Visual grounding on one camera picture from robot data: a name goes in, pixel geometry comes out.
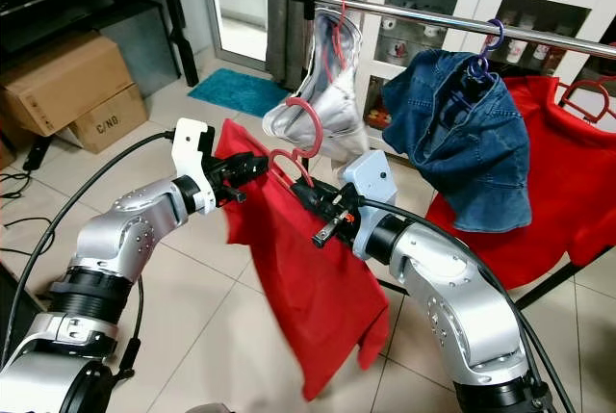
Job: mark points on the large plain cardboard box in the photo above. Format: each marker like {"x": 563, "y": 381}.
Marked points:
{"x": 58, "y": 81}

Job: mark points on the plain red shirt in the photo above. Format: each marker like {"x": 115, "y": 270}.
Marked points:
{"x": 308, "y": 288}

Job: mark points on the chrome clothes rail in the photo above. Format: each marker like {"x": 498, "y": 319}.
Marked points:
{"x": 423, "y": 16}

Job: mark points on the red hanging garment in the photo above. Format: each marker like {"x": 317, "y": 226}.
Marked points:
{"x": 568, "y": 172}

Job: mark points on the small printed cardboard box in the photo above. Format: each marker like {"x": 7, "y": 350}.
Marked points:
{"x": 111, "y": 122}

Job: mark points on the blue denim jacket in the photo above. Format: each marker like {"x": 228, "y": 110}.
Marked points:
{"x": 472, "y": 163}

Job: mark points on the red plastic clothes hanger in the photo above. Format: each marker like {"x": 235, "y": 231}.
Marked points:
{"x": 342, "y": 9}
{"x": 593, "y": 84}
{"x": 316, "y": 124}

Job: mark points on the purple clothes hanger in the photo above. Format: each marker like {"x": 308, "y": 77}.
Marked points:
{"x": 479, "y": 68}

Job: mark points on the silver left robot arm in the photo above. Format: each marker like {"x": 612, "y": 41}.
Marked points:
{"x": 125, "y": 230}

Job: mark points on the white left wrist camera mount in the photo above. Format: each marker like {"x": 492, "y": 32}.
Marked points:
{"x": 192, "y": 143}

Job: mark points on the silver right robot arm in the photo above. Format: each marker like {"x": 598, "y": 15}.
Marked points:
{"x": 452, "y": 288}

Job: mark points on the white grey hanging garment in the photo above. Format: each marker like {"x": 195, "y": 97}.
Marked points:
{"x": 346, "y": 57}

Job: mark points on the grey metal panel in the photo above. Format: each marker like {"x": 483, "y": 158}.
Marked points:
{"x": 144, "y": 47}

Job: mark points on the teal floor mat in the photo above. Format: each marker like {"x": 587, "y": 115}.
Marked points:
{"x": 231, "y": 91}

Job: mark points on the dark grey curtain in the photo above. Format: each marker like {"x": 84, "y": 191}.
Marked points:
{"x": 289, "y": 18}

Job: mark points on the black power adapter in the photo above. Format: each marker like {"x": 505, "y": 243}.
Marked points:
{"x": 38, "y": 153}

